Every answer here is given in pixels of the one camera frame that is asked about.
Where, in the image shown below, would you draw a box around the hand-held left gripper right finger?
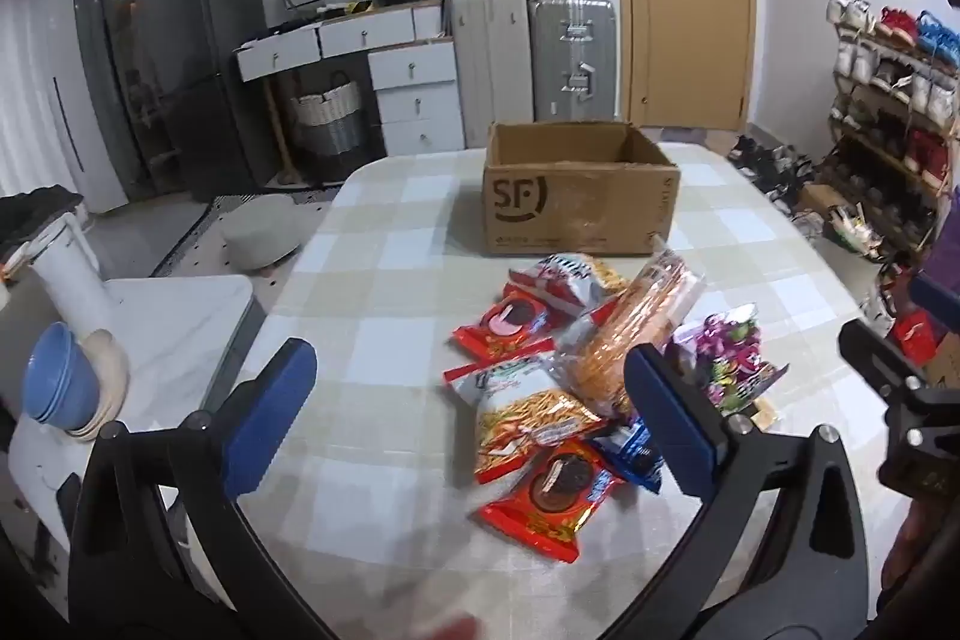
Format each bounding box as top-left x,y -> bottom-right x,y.
607,344 -> 890,640

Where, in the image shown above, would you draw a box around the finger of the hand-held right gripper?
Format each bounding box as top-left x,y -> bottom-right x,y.
838,317 -> 935,401
909,274 -> 960,322

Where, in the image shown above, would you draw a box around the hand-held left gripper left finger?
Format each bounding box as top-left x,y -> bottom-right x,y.
67,336 -> 338,640

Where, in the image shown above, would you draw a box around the blue cookie packet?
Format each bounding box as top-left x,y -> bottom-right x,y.
589,419 -> 665,492

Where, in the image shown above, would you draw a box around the purple candy bag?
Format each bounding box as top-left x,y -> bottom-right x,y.
667,304 -> 790,417

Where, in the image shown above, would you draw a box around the orange cracker pack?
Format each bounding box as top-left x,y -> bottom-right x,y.
559,246 -> 706,420

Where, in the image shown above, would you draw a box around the red cookie packet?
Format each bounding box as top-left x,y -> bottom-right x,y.
452,291 -> 567,362
478,437 -> 623,564

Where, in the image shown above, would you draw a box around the noodle stick snack bag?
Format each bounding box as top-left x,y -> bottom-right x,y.
444,355 -> 608,485

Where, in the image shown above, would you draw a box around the red cone snack bag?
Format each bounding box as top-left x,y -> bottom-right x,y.
508,251 -> 627,311

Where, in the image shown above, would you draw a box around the cardboard box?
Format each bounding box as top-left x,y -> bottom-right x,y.
480,120 -> 682,257

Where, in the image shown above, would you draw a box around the red box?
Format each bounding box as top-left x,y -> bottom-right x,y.
892,310 -> 947,372

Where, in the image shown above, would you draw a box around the checked tablecloth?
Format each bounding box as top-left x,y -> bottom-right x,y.
172,141 -> 901,640

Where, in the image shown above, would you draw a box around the cream ceramic bowl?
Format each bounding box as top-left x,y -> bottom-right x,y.
64,329 -> 130,442

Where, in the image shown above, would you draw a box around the wooden shoe rack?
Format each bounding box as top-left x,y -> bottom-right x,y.
817,0 -> 960,259

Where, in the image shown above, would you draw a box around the grey round pouf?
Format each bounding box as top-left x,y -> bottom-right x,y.
221,194 -> 305,270

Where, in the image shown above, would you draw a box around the black white patterned rug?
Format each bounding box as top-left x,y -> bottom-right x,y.
154,186 -> 338,277

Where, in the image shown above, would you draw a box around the pile of floor shoes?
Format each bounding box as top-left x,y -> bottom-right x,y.
727,134 -> 815,214

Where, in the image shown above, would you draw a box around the shoes on rack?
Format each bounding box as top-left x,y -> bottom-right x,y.
825,0 -> 960,191

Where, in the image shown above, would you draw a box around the blue bowl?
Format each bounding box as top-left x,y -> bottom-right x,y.
21,323 -> 102,427

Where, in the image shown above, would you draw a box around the woven laundry basket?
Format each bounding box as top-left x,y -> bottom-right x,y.
289,71 -> 365,161

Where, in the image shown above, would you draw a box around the black cloth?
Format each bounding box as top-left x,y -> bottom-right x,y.
0,194 -> 83,262

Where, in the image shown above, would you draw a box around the white desk with drawers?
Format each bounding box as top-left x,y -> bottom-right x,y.
232,0 -> 466,157

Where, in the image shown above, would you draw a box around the silver suitcase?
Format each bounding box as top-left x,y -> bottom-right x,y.
529,0 -> 620,124

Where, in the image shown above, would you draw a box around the grey refrigerator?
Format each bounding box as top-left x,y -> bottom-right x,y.
133,0 -> 282,202

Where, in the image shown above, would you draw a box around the white cabinet door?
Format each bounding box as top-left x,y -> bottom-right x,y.
0,0 -> 128,214

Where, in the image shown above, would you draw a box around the cream suitcase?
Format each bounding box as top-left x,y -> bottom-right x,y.
450,0 -> 535,150

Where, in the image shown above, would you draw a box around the dark glass cabinet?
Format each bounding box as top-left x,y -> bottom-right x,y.
71,0 -> 151,199

